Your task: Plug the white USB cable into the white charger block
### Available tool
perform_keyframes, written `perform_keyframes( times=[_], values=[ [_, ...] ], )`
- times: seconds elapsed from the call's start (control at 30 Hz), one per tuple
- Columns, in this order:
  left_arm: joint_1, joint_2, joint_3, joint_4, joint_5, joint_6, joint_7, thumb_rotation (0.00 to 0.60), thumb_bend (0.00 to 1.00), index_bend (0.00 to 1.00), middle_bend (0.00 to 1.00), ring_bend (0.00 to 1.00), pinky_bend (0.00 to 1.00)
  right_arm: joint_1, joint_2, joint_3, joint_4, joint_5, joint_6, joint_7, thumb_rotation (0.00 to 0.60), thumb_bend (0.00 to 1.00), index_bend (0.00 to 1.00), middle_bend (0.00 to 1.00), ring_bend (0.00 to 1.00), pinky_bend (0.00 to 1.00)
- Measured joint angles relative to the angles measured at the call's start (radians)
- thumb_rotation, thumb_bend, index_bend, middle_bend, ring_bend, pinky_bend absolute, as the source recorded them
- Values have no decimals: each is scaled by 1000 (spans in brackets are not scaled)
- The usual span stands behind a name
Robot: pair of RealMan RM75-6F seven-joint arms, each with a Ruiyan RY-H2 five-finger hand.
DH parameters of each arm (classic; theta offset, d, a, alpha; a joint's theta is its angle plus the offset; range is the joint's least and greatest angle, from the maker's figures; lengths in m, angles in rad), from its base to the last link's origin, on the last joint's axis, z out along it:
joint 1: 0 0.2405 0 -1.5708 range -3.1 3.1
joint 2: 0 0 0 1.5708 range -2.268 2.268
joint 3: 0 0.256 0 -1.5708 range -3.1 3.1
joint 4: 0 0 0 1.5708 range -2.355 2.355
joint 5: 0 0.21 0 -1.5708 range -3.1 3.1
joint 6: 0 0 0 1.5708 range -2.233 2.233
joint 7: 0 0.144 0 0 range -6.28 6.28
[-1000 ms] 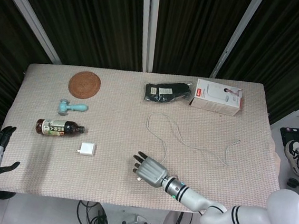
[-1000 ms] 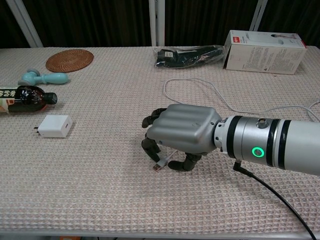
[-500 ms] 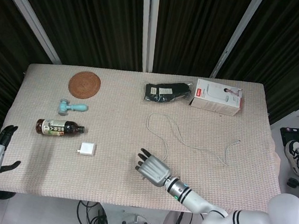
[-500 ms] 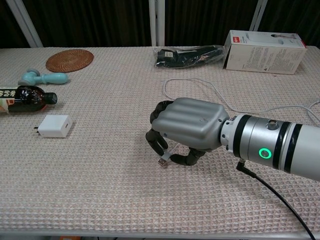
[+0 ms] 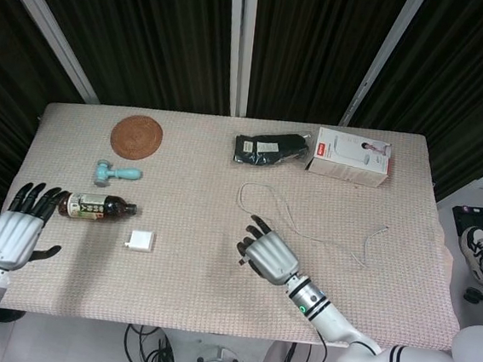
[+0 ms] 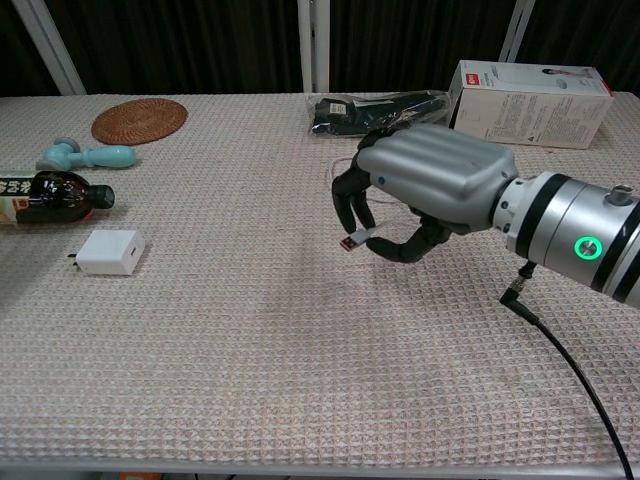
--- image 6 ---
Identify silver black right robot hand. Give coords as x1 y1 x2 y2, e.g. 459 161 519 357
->
331 123 520 265

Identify white usb cable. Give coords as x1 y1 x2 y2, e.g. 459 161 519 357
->
324 157 419 252

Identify white charger adapter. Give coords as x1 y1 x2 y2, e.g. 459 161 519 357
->
67 229 147 277

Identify black socks in plastic bag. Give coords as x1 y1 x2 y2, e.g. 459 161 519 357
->
305 89 454 139

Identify white red product box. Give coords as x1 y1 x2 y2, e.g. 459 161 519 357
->
446 59 615 150

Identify beige waffle table cover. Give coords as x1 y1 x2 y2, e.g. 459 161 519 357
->
0 92 640 471

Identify dark pleated curtain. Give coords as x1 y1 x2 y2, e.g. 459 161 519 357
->
0 0 640 99

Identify round woven brown coaster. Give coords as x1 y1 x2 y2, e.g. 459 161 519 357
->
90 97 189 146

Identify teal massage hammer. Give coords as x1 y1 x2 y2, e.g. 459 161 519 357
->
34 137 137 173

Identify dark drink bottle with label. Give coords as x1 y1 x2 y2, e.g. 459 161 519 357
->
0 170 116 229

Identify white slanted frame post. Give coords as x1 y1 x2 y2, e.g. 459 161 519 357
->
498 0 536 64
9 0 87 96

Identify white upright frame post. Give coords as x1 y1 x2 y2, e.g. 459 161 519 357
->
297 0 331 94

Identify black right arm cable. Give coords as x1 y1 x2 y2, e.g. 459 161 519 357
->
498 262 636 480

